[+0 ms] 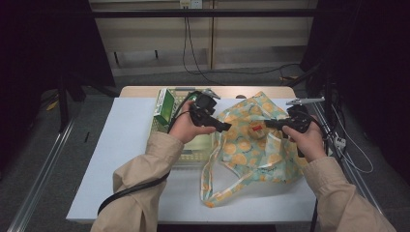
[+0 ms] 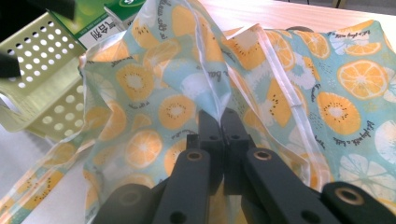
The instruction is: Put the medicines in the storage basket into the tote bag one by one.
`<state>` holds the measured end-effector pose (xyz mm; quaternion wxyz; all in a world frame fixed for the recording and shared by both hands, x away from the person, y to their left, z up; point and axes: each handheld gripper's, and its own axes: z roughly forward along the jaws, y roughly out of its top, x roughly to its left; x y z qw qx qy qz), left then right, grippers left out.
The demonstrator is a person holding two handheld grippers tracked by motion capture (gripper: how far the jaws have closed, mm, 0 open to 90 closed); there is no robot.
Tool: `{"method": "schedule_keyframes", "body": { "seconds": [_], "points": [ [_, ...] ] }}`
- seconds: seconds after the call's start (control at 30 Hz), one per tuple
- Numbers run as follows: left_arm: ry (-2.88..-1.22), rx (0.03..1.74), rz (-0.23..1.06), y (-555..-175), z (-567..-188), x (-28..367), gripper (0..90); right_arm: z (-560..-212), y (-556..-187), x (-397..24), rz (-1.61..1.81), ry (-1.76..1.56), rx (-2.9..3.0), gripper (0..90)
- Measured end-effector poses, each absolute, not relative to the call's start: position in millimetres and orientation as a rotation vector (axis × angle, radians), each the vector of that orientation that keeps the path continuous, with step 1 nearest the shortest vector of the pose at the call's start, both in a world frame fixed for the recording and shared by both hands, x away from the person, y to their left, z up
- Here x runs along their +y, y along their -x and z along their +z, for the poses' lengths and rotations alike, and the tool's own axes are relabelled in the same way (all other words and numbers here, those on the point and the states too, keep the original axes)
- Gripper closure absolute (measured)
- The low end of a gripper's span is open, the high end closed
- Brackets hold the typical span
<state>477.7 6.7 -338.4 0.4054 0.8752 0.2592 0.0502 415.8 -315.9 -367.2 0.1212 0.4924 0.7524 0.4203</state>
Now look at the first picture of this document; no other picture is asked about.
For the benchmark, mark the white table mat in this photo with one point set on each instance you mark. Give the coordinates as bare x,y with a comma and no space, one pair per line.
129,129

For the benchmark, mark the black metal stand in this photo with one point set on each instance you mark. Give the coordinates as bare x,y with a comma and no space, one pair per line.
63,103

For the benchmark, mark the black horizontal bar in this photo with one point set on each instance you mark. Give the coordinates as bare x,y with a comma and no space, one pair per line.
199,13

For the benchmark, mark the orange fruit print tote bag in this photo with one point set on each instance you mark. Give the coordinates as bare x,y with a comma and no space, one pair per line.
241,150

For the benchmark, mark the person's right hand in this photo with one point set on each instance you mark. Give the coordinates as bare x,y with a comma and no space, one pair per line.
306,141

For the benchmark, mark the dark round table grommet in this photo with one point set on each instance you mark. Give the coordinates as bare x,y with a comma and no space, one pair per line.
240,96

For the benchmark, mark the white wall socket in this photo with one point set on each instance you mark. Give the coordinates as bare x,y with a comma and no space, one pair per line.
190,4

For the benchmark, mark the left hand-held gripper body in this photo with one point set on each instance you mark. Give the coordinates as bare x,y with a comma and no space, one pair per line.
203,108

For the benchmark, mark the pale yellow perforated plastic basket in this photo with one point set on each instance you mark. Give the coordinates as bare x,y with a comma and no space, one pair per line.
199,146

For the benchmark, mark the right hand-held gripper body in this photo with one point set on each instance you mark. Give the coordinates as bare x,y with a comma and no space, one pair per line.
299,116

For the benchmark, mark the metal floor rail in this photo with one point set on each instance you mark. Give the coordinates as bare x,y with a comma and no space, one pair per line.
38,183
357,183

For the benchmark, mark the tall green and white box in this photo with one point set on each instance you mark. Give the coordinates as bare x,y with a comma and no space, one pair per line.
166,108

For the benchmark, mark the person's left hand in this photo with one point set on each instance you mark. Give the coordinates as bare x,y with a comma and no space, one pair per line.
185,127

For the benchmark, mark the black curtain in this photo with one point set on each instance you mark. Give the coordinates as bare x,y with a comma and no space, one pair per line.
370,64
42,42

